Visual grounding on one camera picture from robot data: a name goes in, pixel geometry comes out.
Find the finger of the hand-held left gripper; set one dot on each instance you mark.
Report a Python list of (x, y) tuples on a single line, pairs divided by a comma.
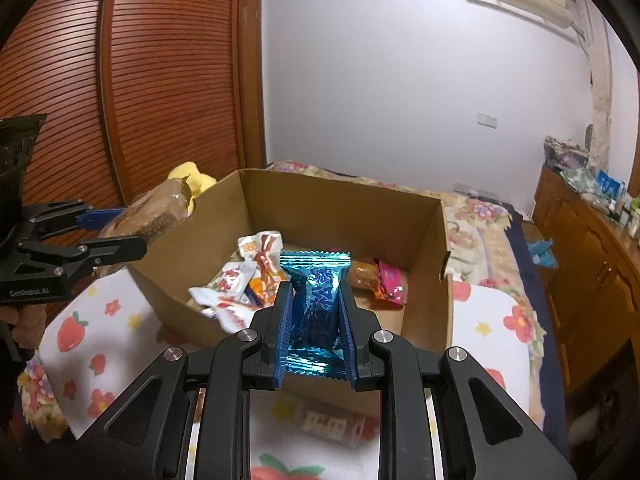
[(120, 249), (100, 217)]

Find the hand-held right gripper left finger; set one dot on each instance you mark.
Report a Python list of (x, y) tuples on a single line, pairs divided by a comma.
[(282, 340)]

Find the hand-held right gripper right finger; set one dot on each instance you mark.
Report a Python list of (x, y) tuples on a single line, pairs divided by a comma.
[(350, 340)]

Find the brown bread clear packet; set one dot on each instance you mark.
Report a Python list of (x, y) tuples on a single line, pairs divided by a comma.
[(150, 210)]

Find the shiny blue snack packet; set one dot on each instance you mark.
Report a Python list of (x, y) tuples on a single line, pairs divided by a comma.
[(317, 300)]

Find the chicken foot snack packet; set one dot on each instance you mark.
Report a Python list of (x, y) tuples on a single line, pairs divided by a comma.
[(262, 255)]

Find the cardboard box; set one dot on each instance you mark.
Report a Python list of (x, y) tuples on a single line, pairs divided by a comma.
[(325, 210)]

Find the person's left hand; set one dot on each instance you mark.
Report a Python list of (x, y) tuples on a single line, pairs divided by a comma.
[(30, 325)]

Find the small orange colourful packet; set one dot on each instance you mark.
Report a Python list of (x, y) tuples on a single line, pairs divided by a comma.
[(257, 291)]

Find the bun in clear packet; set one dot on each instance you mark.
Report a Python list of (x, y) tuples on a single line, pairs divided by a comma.
[(362, 275)]

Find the pink snack packet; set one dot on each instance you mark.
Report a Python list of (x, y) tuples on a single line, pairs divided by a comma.
[(391, 282)]

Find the white strawberry printed blanket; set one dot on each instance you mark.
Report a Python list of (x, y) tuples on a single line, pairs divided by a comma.
[(125, 320)]

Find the white packet with red print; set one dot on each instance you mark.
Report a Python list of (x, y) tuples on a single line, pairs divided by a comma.
[(332, 422)]

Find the yellow plush toy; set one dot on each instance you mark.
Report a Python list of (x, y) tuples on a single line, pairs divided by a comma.
[(192, 177)]

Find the wooden louvered wardrobe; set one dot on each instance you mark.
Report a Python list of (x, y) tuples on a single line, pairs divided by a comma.
[(150, 70)]

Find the floral bed sheet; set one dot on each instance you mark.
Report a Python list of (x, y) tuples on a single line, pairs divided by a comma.
[(480, 220)]

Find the blue cloth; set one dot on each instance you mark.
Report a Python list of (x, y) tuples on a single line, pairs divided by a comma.
[(544, 254)]

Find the wooden sideboard cabinet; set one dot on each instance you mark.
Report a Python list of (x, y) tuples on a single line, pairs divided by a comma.
[(590, 285)]

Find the pile of clutter on cabinet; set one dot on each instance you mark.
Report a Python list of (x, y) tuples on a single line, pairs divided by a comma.
[(595, 185)]

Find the wrapped air conditioner pipe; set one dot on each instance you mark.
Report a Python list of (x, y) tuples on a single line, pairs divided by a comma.
[(600, 85)]

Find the white wall switch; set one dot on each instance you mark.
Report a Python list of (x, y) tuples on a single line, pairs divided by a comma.
[(487, 120)]

